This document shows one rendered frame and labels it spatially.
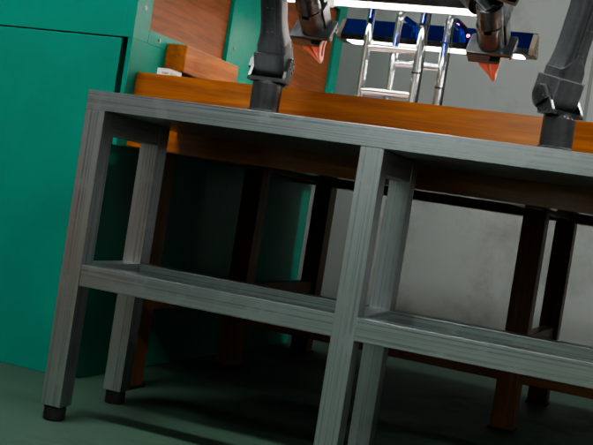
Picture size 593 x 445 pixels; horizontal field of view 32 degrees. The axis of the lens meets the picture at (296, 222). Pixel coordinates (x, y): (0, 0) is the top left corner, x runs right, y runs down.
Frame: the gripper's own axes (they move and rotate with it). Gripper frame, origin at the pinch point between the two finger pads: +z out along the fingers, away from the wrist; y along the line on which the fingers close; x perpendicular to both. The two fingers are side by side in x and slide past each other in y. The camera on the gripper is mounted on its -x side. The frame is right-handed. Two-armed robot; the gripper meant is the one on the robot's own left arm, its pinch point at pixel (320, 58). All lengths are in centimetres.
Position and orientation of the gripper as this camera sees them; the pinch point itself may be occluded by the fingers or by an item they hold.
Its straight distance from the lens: 248.2
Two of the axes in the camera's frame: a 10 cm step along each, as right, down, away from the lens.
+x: -3.7, 7.3, -5.8
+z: 1.9, 6.6, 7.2
